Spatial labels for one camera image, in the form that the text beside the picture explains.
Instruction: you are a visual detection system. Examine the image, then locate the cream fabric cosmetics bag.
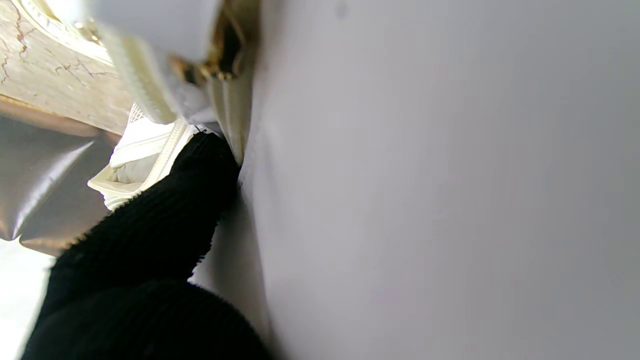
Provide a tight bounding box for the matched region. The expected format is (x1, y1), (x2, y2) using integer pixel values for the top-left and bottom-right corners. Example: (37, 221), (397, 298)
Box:
(15, 0), (640, 360)

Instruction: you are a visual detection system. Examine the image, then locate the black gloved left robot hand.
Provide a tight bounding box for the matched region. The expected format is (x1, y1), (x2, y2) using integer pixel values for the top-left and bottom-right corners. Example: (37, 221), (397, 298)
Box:
(20, 131), (275, 360)

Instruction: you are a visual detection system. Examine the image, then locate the brown leather sofa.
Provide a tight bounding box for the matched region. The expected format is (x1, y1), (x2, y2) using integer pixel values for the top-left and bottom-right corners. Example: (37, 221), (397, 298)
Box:
(0, 95), (121, 256)

